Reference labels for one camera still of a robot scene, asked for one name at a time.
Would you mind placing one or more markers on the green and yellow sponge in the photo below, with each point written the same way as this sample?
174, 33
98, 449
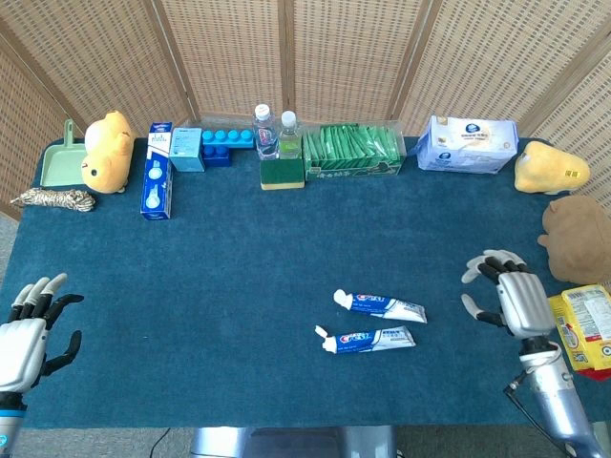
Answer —
281, 172

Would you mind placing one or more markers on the small light blue carton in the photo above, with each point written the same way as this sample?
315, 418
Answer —
187, 152

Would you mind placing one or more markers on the green packets box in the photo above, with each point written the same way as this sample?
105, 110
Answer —
353, 148

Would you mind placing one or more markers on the white tissue pack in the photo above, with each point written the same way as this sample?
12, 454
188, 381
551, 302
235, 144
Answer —
465, 148

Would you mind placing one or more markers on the yellow chick plush toy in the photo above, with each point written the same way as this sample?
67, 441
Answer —
107, 157

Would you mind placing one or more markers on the blue white Crest toothpaste tube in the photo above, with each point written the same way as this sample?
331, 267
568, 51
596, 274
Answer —
382, 305
372, 339

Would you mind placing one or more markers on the green drink bottle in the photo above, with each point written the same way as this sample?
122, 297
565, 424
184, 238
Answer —
289, 143

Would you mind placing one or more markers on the long blue toothpaste box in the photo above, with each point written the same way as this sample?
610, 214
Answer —
156, 186

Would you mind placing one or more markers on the green plastic dustpan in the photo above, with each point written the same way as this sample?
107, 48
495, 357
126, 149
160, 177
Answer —
62, 164

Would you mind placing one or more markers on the long light blue toy brick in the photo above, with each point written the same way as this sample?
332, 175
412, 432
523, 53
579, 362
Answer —
226, 139

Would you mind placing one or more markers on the brown plush toy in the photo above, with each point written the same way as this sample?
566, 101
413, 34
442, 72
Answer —
580, 238

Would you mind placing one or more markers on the blue table carpet mat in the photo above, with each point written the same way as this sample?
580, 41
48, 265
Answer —
238, 262

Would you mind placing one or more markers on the wicker folding screen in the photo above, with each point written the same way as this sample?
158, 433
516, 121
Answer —
334, 47

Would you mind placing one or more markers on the dark blue toy brick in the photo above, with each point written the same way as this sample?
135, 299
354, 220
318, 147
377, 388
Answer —
217, 156

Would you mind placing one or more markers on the yellow plush with tag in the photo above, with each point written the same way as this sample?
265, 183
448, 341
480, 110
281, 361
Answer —
549, 169

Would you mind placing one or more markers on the clear bottle with pink label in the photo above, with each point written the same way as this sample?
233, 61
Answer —
266, 138

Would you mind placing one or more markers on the yellow snack bag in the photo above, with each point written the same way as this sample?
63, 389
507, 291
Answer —
589, 324

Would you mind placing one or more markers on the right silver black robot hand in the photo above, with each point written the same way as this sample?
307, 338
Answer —
525, 305

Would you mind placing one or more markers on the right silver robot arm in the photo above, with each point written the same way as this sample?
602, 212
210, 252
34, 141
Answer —
554, 401

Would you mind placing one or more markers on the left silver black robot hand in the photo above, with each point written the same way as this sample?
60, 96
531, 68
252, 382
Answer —
21, 348

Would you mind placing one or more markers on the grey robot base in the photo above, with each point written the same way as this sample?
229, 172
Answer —
286, 443

